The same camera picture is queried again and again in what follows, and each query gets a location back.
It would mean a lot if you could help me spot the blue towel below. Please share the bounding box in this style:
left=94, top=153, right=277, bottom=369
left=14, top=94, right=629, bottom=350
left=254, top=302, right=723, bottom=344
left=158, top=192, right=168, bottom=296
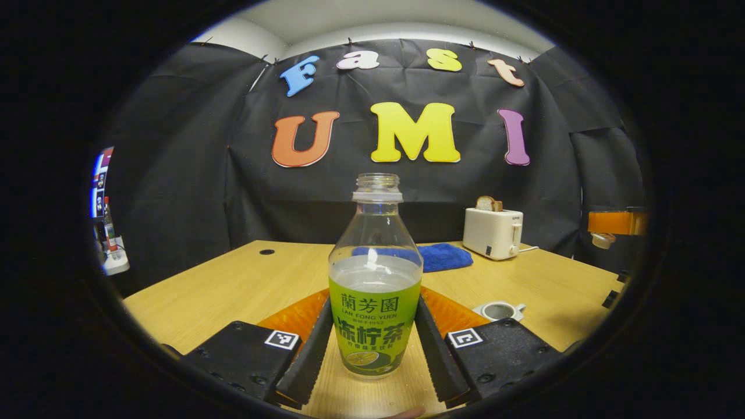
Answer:
left=352, top=243, right=474, bottom=273

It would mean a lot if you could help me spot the white ceramic teacup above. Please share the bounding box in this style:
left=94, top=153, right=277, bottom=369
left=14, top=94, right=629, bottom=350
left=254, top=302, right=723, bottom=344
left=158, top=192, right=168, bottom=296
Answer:
left=473, top=300, right=526, bottom=322

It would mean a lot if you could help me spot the white toaster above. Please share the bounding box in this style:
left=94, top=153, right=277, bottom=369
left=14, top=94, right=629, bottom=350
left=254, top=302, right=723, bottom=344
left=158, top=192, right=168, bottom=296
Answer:
left=463, top=208, right=524, bottom=261

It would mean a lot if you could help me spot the small red label bottle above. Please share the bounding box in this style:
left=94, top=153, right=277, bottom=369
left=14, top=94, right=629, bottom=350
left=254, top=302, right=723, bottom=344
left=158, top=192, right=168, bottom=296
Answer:
left=103, top=197, right=118, bottom=258

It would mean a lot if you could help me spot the white side table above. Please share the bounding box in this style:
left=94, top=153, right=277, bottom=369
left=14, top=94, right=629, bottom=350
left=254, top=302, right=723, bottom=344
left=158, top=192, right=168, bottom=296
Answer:
left=101, top=236, right=130, bottom=276

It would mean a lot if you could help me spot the black backdrop cloth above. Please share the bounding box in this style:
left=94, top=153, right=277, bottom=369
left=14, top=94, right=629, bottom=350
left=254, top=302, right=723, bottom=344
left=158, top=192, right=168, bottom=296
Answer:
left=102, top=38, right=647, bottom=297

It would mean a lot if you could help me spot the computer monitor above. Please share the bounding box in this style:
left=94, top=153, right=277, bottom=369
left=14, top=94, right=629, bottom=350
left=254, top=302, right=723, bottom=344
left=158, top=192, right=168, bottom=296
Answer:
left=90, top=147, right=115, bottom=219

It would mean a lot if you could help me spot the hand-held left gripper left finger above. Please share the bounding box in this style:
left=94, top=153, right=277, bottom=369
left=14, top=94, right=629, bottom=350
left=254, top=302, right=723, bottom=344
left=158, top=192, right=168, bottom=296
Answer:
left=179, top=289, right=335, bottom=409

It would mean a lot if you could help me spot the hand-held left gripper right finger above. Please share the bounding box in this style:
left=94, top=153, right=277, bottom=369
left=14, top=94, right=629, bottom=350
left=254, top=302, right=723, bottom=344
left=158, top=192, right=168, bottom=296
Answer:
left=413, top=286, right=564, bottom=410

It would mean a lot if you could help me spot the green label water bottle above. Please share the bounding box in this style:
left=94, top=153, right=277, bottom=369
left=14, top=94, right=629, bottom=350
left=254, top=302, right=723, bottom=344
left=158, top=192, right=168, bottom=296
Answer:
left=328, top=173, right=424, bottom=380

